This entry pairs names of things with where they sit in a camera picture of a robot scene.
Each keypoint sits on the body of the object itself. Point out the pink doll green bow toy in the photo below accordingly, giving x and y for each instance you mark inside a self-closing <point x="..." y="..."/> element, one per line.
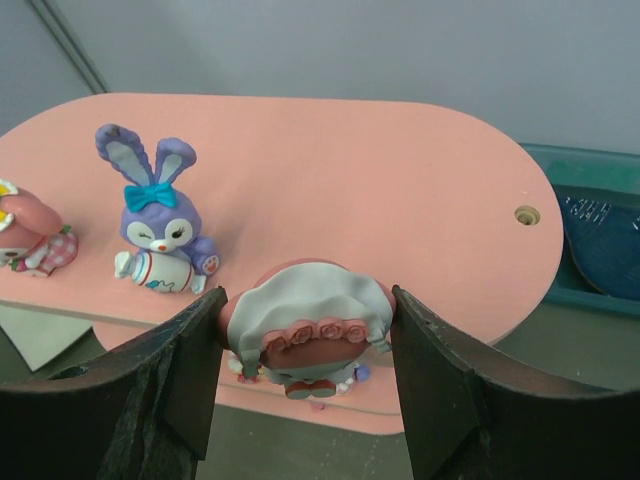
<point x="34" y="239"/>

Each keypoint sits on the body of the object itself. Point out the pink bonnet melody toy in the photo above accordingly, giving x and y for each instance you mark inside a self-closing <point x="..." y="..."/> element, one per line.
<point x="304" y="323"/>

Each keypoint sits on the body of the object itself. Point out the pink three-tier toy shelf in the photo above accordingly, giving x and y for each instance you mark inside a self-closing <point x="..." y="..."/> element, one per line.
<point x="416" y="195"/>

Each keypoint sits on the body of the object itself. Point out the purple long-ear bunny toy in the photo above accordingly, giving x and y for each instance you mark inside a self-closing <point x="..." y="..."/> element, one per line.
<point x="356" y="374"/>

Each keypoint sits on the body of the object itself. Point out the purple bunny striped shirt toy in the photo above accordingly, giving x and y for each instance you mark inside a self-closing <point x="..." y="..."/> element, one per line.
<point x="173" y="254"/>

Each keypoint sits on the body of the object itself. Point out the teal plastic bin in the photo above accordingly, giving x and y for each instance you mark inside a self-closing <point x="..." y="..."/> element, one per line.
<point x="598" y="196"/>

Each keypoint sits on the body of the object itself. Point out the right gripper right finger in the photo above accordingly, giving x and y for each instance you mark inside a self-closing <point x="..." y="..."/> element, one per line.
<point x="472" y="412"/>

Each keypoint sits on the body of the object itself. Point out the white square plate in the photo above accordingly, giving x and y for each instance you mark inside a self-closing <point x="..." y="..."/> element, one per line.
<point x="41" y="337"/>

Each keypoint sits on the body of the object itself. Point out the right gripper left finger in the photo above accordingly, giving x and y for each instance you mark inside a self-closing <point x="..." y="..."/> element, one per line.
<point x="140" y="411"/>

